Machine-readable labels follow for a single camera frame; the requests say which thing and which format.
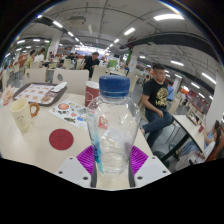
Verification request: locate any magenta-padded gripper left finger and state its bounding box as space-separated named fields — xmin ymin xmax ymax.
xmin=54 ymin=145 xmax=98 ymax=189

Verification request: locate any beige neighbouring table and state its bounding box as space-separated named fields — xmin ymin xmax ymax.
xmin=173 ymin=114 xmax=206 ymax=153

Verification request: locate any white paper napkin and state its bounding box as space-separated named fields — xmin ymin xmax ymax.
xmin=49 ymin=81 xmax=68 ymax=93

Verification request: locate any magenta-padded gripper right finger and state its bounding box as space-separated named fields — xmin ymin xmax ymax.
xmin=127 ymin=145 xmax=172 ymax=189

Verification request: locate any ceiling air conditioner unit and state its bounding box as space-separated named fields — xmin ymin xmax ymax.
xmin=68 ymin=15 xmax=88 ymax=27

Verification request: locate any cream mug with pretzel handle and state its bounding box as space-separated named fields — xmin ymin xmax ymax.
xmin=9 ymin=98 xmax=41 ymax=134

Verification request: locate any clear bag of fried snacks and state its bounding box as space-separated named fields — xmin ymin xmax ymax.
xmin=1 ymin=84 xmax=16 ymax=106

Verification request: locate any person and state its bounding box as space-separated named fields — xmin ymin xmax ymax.
xmin=33 ymin=47 xmax=46 ymax=64
xmin=81 ymin=51 xmax=101 ymax=79
xmin=174 ymin=133 xmax=224 ymax=173
xmin=25 ymin=49 xmax=36 ymax=69
xmin=181 ymin=119 xmax=223 ymax=158
xmin=139 ymin=63 xmax=175 ymax=149

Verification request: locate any beige chair with round hole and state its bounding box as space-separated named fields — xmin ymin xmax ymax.
xmin=23 ymin=67 xmax=48 ymax=86
xmin=52 ymin=68 xmax=90 ymax=96

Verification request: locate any red sauce sachet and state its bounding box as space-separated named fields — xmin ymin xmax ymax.
xmin=98 ymin=115 xmax=109 ymax=130

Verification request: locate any clear blue-capped water bottle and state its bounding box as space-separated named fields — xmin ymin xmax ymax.
xmin=85 ymin=74 xmax=142 ymax=178

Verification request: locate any group of ceiling lights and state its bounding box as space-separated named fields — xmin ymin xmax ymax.
xmin=4 ymin=13 xmax=218 ymax=101

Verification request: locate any flat round red coaster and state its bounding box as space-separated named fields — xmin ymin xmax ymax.
xmin=48 ymin=128 xmax=75 ymax=151

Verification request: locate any colourful sticker sheet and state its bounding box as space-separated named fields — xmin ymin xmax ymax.
xmin=48 ymin=99 xmax=90 ymax=132

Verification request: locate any red paper cup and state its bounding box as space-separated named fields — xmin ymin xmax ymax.
xmin=84 ymin=80 xmax=101 ymax=108

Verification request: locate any dark food tray with liner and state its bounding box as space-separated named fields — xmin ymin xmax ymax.
xmin=12 ymin=82 xmax=68 ymax=107

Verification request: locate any group of beige cafeteria chairs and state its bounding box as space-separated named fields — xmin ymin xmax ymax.
xmin=6 ymin=58 xmax=141 ymax=96

